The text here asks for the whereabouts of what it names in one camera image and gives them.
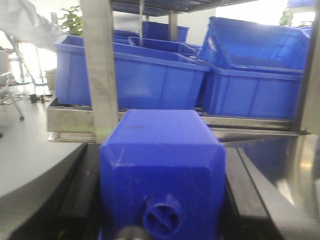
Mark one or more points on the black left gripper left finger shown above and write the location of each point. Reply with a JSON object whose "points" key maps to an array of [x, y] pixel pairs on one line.
{"points": [[61, 204]]}

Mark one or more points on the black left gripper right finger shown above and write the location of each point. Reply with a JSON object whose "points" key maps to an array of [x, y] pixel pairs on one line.
{"points": [[273, 193]]}

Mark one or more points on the blue bottle-shaped plastic part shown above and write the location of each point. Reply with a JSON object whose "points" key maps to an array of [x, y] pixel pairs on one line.
{"points": [[164, 171]]}

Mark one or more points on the stainless steel shelf rack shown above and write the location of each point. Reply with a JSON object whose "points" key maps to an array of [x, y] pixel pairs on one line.
{"points": [[73, 124]]}

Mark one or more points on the blue plastic bin right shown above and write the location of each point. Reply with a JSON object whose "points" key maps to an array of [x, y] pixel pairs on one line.
{"points": [[253, 94]]}

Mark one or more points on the blue plastic bin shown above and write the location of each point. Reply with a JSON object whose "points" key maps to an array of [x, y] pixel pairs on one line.
{"points": [[253, 94], [145, 78]]}

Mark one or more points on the blue plastic bin left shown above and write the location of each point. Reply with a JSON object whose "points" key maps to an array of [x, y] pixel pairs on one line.
{"points": [[145, 78]]}

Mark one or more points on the blue nested bin on top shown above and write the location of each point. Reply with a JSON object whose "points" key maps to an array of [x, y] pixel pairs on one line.
{"points": [[243, 45]]}

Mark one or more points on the green potted plant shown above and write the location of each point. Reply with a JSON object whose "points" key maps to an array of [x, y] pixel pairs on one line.
{"points": [[71, 21]]}

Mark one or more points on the person in white sleeve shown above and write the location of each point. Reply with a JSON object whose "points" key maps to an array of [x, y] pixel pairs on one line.
{"points": [[19, 19]]}

